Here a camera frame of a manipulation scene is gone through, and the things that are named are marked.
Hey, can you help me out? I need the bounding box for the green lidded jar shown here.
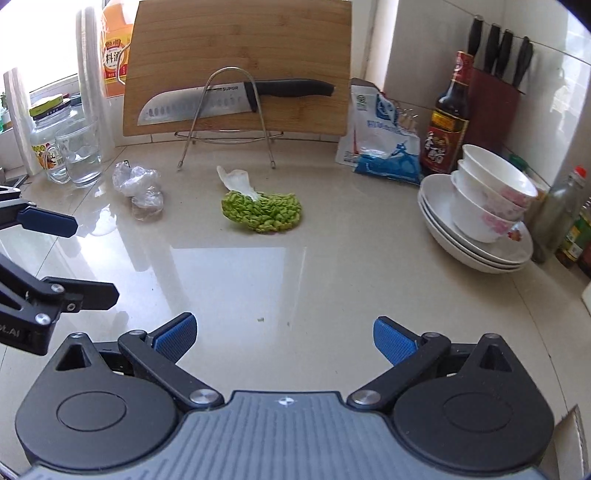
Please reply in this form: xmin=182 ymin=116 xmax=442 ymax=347
xmin=508 ymin=154 xmax=550 ymax=192

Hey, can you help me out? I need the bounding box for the middle white plate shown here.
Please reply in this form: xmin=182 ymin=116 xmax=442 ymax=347
xmin=417 ymin=184 xmax=532 ymax=271

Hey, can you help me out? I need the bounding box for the glass jar with label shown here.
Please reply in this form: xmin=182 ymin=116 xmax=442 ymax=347
xmin=29 ymin=94 xmax=79 ymax=185

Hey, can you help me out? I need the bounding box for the floral white bowl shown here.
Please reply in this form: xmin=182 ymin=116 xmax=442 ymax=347
xmin=451 ymin=170 xmax=522 ymax=243
xmin=456 ymin=159 xmax=526 ymax=221
xmin=463 ymin=144 xmax=538 ymax=209

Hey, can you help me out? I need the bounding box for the orange cooking wine jug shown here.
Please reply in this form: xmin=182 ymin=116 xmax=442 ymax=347
xmin=101 ymin=1 xmax=139 ymax=97

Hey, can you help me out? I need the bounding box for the white plate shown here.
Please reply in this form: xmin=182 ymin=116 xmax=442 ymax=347
xmin=417 ymin=191 xmax=528 ymax=275
xmin=417 ymin=184 xmax=532 ymax=271
xmin=420 ymin=174 xmax=533 ymax=266

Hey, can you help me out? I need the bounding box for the plastic wrap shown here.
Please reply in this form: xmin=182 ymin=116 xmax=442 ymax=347
xmin=112 ymin=160 xmax=164 ymax=220

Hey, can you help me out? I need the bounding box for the yellow oil bottle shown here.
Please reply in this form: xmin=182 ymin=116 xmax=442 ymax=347
xmin=555 ymin=198 xmax=591 ymax=268

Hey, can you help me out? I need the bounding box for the bottom floral white bowl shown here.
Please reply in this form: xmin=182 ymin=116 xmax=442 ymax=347
xmin=451 ymin=170 xmax=522 ymax=243

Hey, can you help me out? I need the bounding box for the clear glass of water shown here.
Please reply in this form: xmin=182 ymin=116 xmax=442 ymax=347
xmin=55 ymin=118 xmax=101 ymax=188

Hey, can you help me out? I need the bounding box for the curly green vegetable piece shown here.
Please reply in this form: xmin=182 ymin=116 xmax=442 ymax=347
xmin=216 ymin=166 xmax=303 ymax=234

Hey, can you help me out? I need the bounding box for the top floral white bowl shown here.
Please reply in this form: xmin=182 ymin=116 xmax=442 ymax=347
xmin=463 ymin=144 xmax=538 ymax=209

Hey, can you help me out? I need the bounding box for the metal wire board rack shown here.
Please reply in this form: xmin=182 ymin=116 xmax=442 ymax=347
xmin=174 ymin=66 xmax=285 ymax=173

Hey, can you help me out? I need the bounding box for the black handled santoku knife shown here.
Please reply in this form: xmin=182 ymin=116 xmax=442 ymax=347
xmin=137 ymin=79 xmax=335 ymax=126

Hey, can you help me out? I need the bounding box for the top white plate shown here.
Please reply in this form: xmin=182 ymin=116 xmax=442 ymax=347
xmin=420 ymin=174 xmax=533 ymax=266

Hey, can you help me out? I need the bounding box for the white blue salt bag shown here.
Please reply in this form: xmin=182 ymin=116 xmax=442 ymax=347
xmin=335 ymin=78 xmax=423 ymax=185

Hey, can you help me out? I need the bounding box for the bamboo cutting board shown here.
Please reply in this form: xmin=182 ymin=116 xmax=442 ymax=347
xmin=122 ymin=1 xmax=353 ymax=136

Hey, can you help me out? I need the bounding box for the clear red capped bottle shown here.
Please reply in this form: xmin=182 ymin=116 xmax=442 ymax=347
xmin=530 ymin=166 xmax=587 ymax=264

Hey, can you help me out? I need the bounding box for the bottom white plate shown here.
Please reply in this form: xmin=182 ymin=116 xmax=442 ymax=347
xmin=417 ymin=191 xmax=528 ymax=275

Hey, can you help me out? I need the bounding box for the dark red knife block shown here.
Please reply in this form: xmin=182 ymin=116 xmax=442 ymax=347
xmin=464 ymin=23 xmax=534 ymax=154

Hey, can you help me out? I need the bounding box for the middle floral white bowl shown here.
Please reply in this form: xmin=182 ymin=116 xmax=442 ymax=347
xmin=456 ymin=159 xmax=526 ymax=221

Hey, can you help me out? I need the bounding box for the dark vinegar bottle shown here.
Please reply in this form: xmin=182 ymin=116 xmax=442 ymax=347
xmin=420 ymin=51 xmax=474 ymax=176

